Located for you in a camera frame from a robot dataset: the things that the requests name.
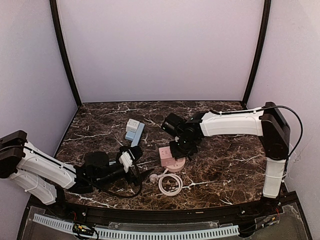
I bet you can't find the white cable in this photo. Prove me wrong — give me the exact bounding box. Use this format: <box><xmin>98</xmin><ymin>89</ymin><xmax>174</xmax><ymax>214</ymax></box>
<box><xmin>149</xmin><ymin>168</ymin><xmax>183</xmax><ymax>196</ymax></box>

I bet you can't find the pink round power strip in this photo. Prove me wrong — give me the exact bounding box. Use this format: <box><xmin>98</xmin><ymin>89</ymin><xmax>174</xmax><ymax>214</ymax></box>
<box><xmin>165</xmin><ymin>157</ymin><xmax>186</xmax><ymax>173</ymax></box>

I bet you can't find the blue cube plug adapter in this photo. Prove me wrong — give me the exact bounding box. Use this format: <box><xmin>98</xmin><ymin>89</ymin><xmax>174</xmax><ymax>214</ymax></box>
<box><xmin>125</xmin><ymin>131</ymin><xmax>136</xmax><ymax>142</ymax></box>

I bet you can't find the blue power strip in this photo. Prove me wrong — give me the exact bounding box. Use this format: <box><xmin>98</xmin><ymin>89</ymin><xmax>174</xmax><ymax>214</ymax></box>
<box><xmin>131</xmin><ymin>122</ymin><xmax>145</xmax><ymax>147</ymax></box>

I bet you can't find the pink cube socket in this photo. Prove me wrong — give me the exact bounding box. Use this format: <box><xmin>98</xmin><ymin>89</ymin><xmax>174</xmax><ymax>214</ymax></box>
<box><xmin>158</xmin><ymin>146</ymin><xmax>176</xmax><ymax>167</ymax></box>

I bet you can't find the white cube socket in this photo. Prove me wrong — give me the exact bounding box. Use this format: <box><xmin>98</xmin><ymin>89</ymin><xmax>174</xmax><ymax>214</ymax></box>
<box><xmin>125</xmin><ymin>118</ymin><xmax>140</xmax><ymax>133</ymax></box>

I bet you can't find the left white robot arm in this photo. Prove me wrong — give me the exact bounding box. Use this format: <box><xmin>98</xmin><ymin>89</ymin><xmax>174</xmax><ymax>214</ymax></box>
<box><xmin>0</xmin><ymin>130</ymin><xmax>152</xmax><ymax>205</ymax></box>

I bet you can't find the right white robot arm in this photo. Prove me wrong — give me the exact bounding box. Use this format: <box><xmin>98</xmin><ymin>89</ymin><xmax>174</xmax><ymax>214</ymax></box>
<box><xmin>161</xmin><ymin>101</ymin><xmax>298</xmax><ymax>199</ymax></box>

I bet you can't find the small circuit board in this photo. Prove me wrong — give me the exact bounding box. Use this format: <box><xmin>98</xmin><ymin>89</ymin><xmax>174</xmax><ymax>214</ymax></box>
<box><xmin>72</xmin><ymin>223</ymin><xmax>95</xmax><ymax>236</ymax></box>

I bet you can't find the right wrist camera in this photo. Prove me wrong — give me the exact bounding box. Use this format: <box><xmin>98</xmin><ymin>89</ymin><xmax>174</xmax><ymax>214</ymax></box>
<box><xmin>161</xmin><ymin>113</ymin><xmax>186</xmax><ymax>137</ymax></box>

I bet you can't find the black front table rail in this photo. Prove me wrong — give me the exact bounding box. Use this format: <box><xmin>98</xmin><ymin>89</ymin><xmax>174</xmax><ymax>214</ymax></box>
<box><xmin>65</xmin><ymin>201</ymin><xmax>264</xmax><ymax>225</ymax></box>

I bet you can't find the grey slotted cable duct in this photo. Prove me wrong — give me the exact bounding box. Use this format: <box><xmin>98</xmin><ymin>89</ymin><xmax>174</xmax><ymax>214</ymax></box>
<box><xmin>32</xmin><ymin>213</ymin><xmax>240</xmax><ymax>240</ymax></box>

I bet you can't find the right black frame post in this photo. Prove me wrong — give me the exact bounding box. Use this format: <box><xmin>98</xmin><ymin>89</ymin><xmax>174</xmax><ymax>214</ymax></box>
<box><xmin>241</xmin><ymin>0</ymin><xmax>272</xmax><ymax>109</ymax></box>

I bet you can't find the black frame post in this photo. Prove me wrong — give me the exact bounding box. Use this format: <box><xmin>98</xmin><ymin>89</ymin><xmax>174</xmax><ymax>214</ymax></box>
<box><xmin>49</xmin><ymin>0</ymin><xmax>82</xmax><ymax>108</ymax></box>
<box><xmin>241</xmin><ymin>0</ymin><xmax>272</xmax><ymax>109</ymax></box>

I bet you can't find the left black frame post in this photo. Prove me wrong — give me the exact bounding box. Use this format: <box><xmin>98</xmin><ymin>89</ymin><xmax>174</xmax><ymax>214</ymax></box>
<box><xmin>49</xmin><ymin>0</ymin><xmax>82</xmax><ymax>108</ymax></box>

